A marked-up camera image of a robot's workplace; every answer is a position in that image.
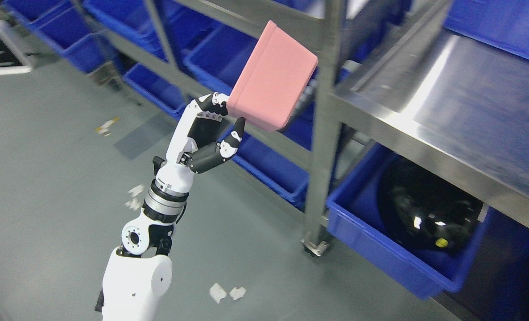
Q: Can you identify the blue crate with helmet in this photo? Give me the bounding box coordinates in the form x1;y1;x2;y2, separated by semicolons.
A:
326;144;495;299

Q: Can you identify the stainless steel table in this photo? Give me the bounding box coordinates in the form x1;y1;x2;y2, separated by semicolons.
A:
301;0;529;321

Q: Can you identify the black helmet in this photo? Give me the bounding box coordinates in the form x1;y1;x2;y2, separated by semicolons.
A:
376;157;484;256

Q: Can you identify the pink plastic storage box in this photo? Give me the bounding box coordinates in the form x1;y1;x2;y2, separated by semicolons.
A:
227;20;319;132

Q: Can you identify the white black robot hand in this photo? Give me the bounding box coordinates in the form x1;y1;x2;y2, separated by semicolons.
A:
156;92;245;196

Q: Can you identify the steel shelf rack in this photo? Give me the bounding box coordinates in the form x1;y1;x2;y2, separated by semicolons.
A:
71;0;324;171

